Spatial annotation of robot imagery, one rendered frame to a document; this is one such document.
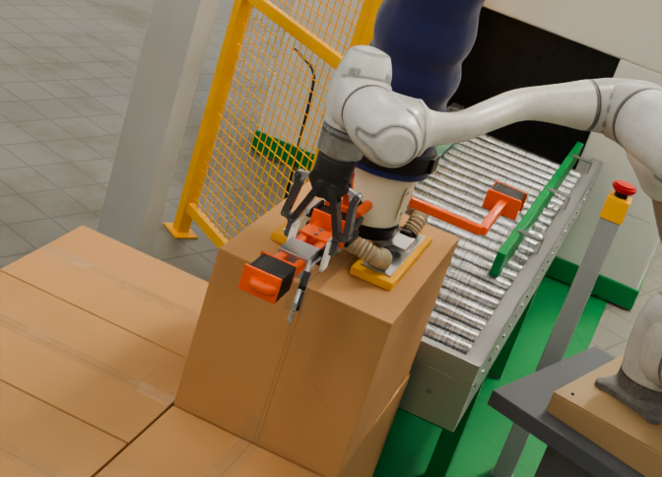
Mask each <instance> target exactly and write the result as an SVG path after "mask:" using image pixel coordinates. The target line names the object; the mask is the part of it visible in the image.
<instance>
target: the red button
mask: <svg viewBox="0 0 662 477"><path fill-rule="evenodd" d="M612 185H613V187H614V189H615V190H616V191H615V194H614V195H615V196H616V197H618V198H620V199H624V200H627V199H628V197H629V196H632V195H635V193H636V189H635V186H634V185H632V184H631V183H629V182H627V181H624V180H620V179H618V180H615V181H614V182H613V184H612Z"/></svg>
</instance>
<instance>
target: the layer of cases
mask: <svg viewBox="0 0 662 477"><path fill-rule="evenodd" d="M208 285H209V283H208V282H206V281H204V280H202V279H199V278H197V277H195V276H193V275H191V274H189V273H186V272H184V271H182V270H180V269H178V268H175V267H173V266H171V265H169V264H167V263H164V262H162V261H160V260H158V259H157V258H154V257H152V256H150V255H148V254H146V253H143V252H141V251H139V250H137V249H135V248H132V247H130V246H128V245H126V244H124V243H121V242H119V241H117V240H115V239H113V238H109V237H107V236H105V235H103V234H100V233H98V232H96V231H94V230H92V229H89V228H87V227H85V226H81V227H79V228H77V229H76V230H74V231H72V232H70V233H68V234H66V235H64V236H62V237H61V238H58V239H56V240H54V241H52V242H50V243H49V244H47V245H45V246H43V247H41V248H39V249H37V250H35V251H34V252H32V253H30V254H28V255H26V256H24V257H22V258H21V259H19V260H17V261H15V262H13V263H11V264H9V265H8V266H6V267H4V268H2V269H1V270H0V477H326V476H324V475H322V474H319V473H317V472H315V471H313V470H311V469H309V468H307V467H305V466H302V465H300V464H298V463H296V462H294V461H292V460H290V459H288V458H285V457H283V456H282V455H280V454H278V453H276V452H274V451H272V450H269V449H267V448H265V447H263V446H261V445H259V444H257V443H253V442H251V441H249V440H247V439H245V438H243V437H241V436H239V435H236V434H234V433H232V432H230V431H228V430H226V429H224V428H222V427H219V426H217V425H215V424H213V423H211V422H209V421H207V420H205V419H202V418H200V417H198V416H196V415H194V414H192V413H190V412H188V411H185V410H183V409H181V408H179V407H177V406H175V405H173V402H174V399H175V396H176V392H177V390H178V386H179V383H180V380H181V376H182V373H183V369H184V366H185V362H186V359H187V356H188V352H189V349H190V345H191V342H192V338H193V335H194V332H195V328H196V325H197V321H198V318H199V314H200V311H201V308H202V304H203V302H204V298H205V295H206V291H207V288H208ZM409 377H410V374H407V376H406V377H405V379H404V380H403V382H402V383H401V384H400V386H399V387H398V389H397V390H396V392H395V393H394V395H393V396H392V398H391V399H390V401H389V402H388V404H387V405H386V407H385V408H384V410H383V411H382V413H381V414H380V416H379V417H378V418H377V420H376V421H375V423H374V424H373V426H372V427H371V429H370V430H369V432H368V433H367V435H366V436H365V438H364V440H363V441H362V443H361V444H360V446H359V447H358V449H357V450H356V451H355V453H354V454H353V456H352V457H351V459H350V460H349V462H348V463H347V465H346V466H345V468H344V469H343V471H342V472H341V474H340V475H339V477H372V475H373V472H374V469H375V467H376V464H377V461H378V459H379V456H380V454H381V452H382V449H383V446H384V444H385V441H386V438H387V436H388V433H389V431H390V428H391V425H392V423H393V420H394V417H395V415H396V412H397V409H398V407H399V404H400V401H401V399H402V396H403V393H404V391H405V388H406V385H407V383H408V380H409Z"/></svg>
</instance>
